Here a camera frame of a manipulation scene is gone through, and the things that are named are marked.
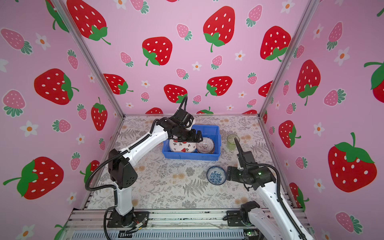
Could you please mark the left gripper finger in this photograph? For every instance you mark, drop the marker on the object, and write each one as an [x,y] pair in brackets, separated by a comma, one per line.
[197,136]
[185,139]

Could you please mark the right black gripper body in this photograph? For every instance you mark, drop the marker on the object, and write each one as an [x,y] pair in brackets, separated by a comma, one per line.
[240,173]

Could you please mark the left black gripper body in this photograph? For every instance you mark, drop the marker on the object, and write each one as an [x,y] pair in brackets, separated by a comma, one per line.
[184,132]

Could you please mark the white watermelon plate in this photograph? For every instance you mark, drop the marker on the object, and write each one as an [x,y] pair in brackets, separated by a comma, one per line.
[182,147]

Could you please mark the striped bottom bowl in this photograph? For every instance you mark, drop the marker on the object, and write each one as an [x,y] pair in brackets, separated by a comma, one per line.
[206,146]

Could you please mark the blue floral bowl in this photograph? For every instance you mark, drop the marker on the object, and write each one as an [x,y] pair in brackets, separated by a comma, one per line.
[216,175]

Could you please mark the green translucent cup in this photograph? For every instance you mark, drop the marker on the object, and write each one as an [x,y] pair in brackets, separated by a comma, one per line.
[231,142]

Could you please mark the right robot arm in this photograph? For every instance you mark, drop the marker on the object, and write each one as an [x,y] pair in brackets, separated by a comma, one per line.
[286,225]

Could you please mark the blue plastic bin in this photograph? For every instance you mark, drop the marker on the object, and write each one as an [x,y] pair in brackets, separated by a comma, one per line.
[208,131]

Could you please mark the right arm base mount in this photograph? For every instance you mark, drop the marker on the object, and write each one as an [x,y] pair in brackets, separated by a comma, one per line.
[239,218]

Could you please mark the aluminium front rail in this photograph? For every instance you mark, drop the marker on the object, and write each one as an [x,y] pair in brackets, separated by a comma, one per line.
[198,224]

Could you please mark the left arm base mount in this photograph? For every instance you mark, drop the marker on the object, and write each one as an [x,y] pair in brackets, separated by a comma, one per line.
[130,220]

